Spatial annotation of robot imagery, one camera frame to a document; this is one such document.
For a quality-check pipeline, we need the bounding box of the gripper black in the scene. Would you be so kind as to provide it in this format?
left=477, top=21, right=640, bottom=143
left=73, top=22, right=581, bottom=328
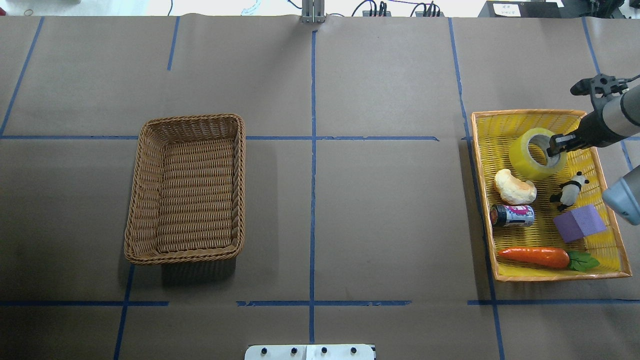
left=546, top=111, right=609, bottom=158

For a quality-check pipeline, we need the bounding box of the yellow tape roll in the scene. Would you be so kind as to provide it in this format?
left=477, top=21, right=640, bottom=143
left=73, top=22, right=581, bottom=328
left=509, top=127, right=568, bottom=182

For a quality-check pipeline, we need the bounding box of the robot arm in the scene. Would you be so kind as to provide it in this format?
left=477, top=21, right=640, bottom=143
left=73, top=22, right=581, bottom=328
left=546, top=86, right=640, bottom=226

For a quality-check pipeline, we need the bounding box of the yellow plastic basket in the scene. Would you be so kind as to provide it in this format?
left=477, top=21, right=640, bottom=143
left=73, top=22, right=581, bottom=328
left=469, top=109, right=633, bottom=281

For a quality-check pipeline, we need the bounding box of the brown wicker basket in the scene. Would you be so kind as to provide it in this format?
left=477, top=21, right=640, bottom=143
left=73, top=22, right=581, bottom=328
left=123, top=113, right=246, bottom=265

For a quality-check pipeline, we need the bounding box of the panda figurine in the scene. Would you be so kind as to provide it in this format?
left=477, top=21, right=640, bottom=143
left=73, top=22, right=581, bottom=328
left=549, top=171, right=590, bottom=212

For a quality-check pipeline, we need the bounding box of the toy croissant bread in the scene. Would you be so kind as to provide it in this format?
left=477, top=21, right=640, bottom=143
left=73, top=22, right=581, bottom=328
left=494, top=168, right=537, bottom=206

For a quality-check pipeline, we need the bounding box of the purple foam block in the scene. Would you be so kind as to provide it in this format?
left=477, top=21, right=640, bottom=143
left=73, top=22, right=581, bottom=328
left=552, top=204, right=607, bottom=244

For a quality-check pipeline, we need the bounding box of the small drink can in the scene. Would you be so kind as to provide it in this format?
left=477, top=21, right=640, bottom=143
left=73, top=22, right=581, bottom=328
left=489, top=204, right=535, bottom=227

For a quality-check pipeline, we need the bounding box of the toy carrot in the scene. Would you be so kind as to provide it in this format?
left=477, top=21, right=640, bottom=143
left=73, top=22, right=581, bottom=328
left=497, top=246, right=601, bottom=272

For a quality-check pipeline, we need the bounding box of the white mounting plate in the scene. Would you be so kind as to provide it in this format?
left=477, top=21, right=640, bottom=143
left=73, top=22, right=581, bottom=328
left=244, top=343, right=377, bottom=360

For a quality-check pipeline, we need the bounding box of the aluminium camera post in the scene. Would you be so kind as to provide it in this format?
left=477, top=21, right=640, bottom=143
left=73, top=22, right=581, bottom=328
left=300, top=0, right=327, bottom=24

